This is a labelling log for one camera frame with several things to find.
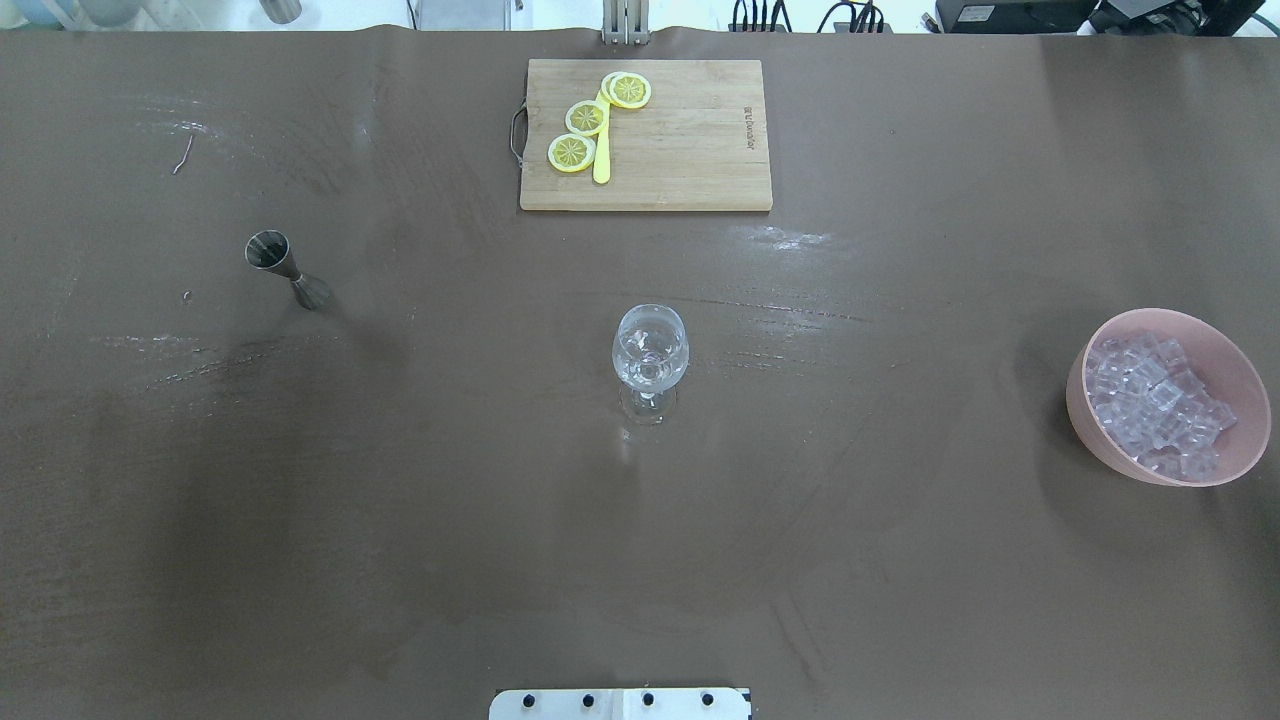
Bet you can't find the steel double jigger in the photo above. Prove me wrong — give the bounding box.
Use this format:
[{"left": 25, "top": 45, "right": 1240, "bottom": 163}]
[{"left": 244, "top": 231, "right": 332, "bottom": 311}]

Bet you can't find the clear wine glass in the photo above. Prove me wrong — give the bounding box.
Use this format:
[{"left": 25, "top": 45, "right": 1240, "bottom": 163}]
[{"left": 611, "top": 304, "right": 691, "bottom": 425}]

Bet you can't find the pile of clear ice cubes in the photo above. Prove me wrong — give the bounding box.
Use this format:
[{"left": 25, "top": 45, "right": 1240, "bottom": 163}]
[{"left": 1083, "top": 332, "right": 1238, "bottom": 482}]

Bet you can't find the wooden cutting board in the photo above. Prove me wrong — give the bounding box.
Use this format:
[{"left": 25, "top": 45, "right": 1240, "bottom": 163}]
[{"left": 518, "top": 59, "right": 774, "bottom": 211}]

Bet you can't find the lemon slice middle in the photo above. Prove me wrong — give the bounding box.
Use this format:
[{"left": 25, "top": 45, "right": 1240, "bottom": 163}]
[{"left": 564, "top": 99, "right": 611, "bottom": 138}]

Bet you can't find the lemon slice under far slice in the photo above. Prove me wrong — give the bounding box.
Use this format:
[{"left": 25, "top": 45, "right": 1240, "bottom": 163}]
[{"left": 600, "top": 70, "right": 620, "bottom": 104}]

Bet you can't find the steel cup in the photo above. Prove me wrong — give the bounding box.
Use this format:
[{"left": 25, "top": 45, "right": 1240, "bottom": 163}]
[{"left": 259, "top": 0, "right": 303, "bottom": 26}]

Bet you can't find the pink bowl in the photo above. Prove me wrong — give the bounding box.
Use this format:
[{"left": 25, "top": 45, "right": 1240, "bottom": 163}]
[{"left": 1065, "top": 307, "right": 1272, "bottom": 488}]

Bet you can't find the lemon slice near handle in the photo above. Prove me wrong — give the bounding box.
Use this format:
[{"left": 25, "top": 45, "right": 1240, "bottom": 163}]
[{"left": 547, "top": 133, "right": 596, "bottom": 173}]

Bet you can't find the aluminium frame post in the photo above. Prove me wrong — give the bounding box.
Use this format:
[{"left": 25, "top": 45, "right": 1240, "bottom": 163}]
[{"left": 602, "top": 0, "right": 652, "bottom": 46}]

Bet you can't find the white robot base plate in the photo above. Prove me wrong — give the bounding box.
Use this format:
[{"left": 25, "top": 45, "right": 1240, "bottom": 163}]
[{"left": 488, "top": 687, "right": 754, "bottom": 719}]

